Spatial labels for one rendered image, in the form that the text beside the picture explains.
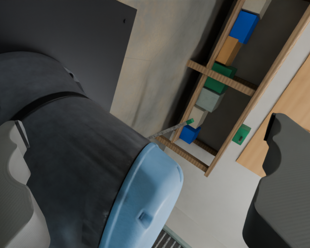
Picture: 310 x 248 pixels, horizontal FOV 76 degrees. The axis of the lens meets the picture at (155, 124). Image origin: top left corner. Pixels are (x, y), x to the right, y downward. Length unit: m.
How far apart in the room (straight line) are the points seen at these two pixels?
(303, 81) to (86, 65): 2.64
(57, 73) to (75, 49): 0.08
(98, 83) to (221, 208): 3.30
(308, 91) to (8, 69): 2.79
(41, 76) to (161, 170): 0.19
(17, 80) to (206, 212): 3.57
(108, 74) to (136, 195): 0.32
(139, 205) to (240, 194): 3.21
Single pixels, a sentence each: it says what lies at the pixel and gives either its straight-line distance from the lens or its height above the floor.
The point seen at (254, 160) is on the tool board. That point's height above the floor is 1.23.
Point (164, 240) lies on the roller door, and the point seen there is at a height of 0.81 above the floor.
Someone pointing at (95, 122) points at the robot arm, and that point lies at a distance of 0.23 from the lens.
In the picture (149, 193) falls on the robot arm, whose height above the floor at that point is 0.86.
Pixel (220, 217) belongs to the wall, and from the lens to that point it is 3.68.
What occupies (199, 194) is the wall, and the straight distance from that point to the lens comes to 3.58.
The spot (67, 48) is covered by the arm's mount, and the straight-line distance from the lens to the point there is 0.37.
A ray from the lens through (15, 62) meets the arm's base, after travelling 0.31.
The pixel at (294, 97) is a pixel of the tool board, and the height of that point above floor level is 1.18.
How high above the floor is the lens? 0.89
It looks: 21 degrees down
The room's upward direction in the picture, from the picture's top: 123 degrees clockwise
